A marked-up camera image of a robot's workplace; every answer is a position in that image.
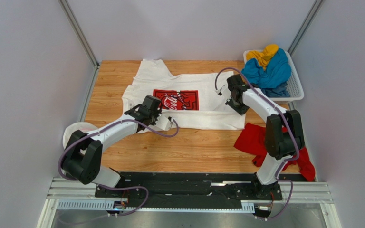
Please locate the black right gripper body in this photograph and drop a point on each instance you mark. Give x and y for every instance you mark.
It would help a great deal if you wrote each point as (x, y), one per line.
(236, 106)

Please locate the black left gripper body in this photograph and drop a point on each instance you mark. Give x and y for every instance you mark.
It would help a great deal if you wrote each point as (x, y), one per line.
(154, 117)

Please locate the white Coca-Cola print t-shirt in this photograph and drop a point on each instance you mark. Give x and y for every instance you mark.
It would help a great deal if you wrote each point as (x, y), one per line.
(191, 99)

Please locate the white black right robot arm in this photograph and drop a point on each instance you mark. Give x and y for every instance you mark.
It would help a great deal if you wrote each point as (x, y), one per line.
(284, 133)

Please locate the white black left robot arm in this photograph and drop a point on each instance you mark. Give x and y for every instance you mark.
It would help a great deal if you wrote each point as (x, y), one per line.
(81, 159)

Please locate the yellow t-shirt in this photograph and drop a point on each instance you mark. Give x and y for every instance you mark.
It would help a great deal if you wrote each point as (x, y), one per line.
(263, 57)

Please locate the blue t-shirt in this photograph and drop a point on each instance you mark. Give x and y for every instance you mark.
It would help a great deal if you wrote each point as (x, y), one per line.
(277, 71)

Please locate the dark blue denim garment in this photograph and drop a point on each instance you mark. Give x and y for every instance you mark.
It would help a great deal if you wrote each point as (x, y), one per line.
(279, 91)

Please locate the red t-shirt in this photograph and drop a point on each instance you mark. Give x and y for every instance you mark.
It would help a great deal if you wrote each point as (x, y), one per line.
(252, 141)

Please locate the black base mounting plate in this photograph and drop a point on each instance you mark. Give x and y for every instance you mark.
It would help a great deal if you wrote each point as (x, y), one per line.
(183, 190)

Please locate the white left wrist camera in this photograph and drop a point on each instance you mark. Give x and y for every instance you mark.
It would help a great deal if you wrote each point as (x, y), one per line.
(164, 122)

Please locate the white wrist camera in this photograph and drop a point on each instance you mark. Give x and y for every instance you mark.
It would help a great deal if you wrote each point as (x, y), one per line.
(164, 122)
(224, 91)

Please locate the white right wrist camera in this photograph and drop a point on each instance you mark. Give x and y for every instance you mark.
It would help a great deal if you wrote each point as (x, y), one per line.
(224, 91)

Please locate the aluminium corner post right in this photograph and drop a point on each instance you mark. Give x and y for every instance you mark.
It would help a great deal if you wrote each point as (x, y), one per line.
(312, 13)

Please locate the aluminium corner post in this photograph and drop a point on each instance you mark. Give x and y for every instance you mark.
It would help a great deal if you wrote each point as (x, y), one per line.
(79, 32)
(312, 13)

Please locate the aluminium frame rail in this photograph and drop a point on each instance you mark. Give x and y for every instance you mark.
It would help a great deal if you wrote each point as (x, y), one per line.
(72, 195)

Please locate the aluminium corner post left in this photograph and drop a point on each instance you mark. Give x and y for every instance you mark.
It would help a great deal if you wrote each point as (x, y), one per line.
(79, 32)

